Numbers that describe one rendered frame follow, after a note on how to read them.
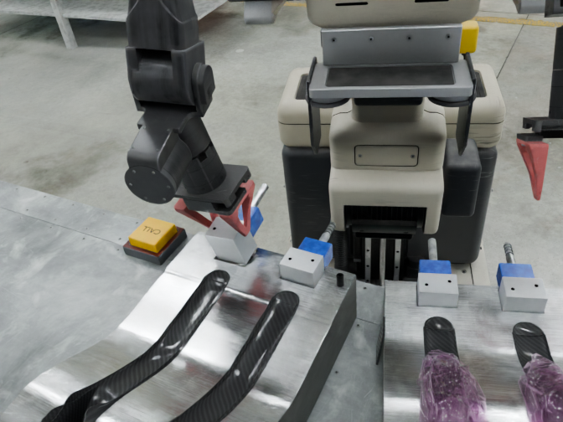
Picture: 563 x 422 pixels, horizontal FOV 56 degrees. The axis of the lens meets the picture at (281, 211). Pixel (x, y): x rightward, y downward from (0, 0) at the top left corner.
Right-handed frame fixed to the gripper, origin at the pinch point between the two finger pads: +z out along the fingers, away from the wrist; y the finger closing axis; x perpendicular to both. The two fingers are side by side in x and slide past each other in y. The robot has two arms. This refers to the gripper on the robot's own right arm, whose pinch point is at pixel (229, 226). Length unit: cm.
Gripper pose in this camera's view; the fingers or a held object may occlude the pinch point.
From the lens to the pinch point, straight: 75.1
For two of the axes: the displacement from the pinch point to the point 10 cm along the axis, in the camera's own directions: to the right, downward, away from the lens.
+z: 2.8, 7.0, 6.6
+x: 4.1, -7.1, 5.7
